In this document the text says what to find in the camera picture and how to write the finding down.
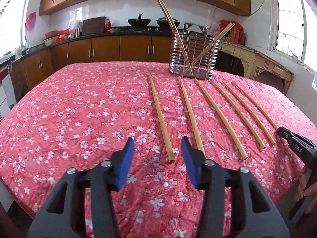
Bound bamboo chopstick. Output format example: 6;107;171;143
232;82;278;130
148;74;175;163
160;0;194;73
178;76;205;155
191;22;235;68
194;78;249;161
156;0;194;74
223;82;276;146
211;80;267;151

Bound lower wooden kitchen cabinets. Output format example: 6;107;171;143
8;35;172;102

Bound person's right hand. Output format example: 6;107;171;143
294;167;317;214

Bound pink floral tablecloth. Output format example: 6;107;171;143
1;62;316;237

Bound cream wooden side table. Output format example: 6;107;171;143
219;41;294;95

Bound right window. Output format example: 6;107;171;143
273;0;316;71

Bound window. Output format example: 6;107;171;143
1;0;29;57
273;0;316;71

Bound red sauce bottle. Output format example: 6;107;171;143
230;26;240;44

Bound red bag over bottles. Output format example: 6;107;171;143
219;19;244;34

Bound yellow detergent bottle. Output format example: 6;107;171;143
14;46;23;60

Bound green white basin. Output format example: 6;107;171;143
43;36;57;47

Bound red basin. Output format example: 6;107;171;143
45;31;59;39

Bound dark wok with steel lid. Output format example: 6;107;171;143
156;17;180;29

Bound plate with food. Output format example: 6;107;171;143
110;28;121;33

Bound dark wooden cutting board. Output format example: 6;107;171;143
82;16;106;36

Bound red bottle on counter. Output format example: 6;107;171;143
105;18;112;32

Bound gas stove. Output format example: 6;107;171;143
122;26;171;33

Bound black wok with lid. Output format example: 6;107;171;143
128;13;151;28

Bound left window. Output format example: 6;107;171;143
1;0;29;57

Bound steel wire utensil holder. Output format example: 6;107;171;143
169;23;219;80

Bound red plastic bag on wall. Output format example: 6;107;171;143
25;12;36;31

